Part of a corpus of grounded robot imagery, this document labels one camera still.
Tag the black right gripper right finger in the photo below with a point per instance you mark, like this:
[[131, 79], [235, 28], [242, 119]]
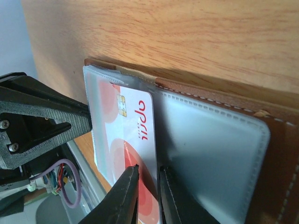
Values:
[[177, 205]]

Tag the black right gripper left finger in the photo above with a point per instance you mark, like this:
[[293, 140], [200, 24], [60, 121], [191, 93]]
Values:
[[120, 205]]

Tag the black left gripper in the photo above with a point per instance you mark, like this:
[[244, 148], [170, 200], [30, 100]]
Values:
[[40, 119]]

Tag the brown leather card holder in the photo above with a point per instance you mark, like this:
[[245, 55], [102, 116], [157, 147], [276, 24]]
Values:
[[237, 156]]

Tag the red circle card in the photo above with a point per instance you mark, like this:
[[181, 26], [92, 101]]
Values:
[[129, 139]]

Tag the aluminium front rail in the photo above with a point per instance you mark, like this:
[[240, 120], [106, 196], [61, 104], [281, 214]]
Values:
[[92, 190]]

